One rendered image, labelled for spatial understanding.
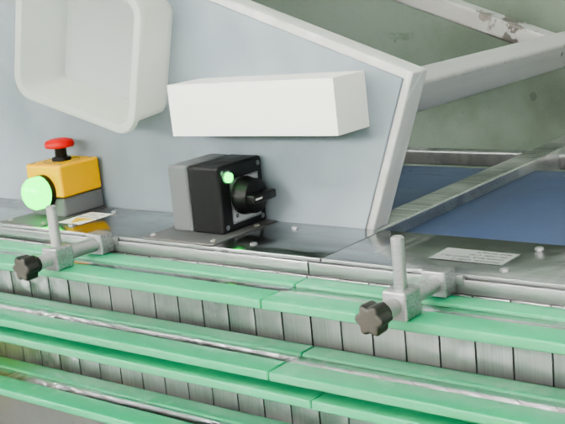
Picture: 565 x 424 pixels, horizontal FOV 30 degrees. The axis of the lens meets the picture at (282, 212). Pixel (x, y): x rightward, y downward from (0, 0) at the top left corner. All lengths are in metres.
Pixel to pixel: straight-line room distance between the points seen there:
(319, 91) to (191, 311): 0.30
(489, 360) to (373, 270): 0.14
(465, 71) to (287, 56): 0.25
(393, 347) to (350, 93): 0.27
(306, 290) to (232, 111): 0.25
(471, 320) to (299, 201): 0.38
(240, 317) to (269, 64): 0.29
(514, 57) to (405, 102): 0.35
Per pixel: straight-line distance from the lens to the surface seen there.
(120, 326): 1.25
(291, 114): 1.14
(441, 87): 1.29
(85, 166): 1.44
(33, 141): 1.56
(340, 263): 1.06
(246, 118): 1.18
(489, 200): 1.37
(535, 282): 0.96
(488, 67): 1.39
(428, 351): 1.03
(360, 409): 1.00
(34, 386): 1.38
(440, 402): 0.95
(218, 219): 1.21
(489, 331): 0.89
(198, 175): 1.21
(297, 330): 1.12
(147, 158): 1.39
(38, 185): 1.41
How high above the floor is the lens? 1.70
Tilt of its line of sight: 49 degrees down
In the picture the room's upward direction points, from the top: 111 degrees counter-clockwise
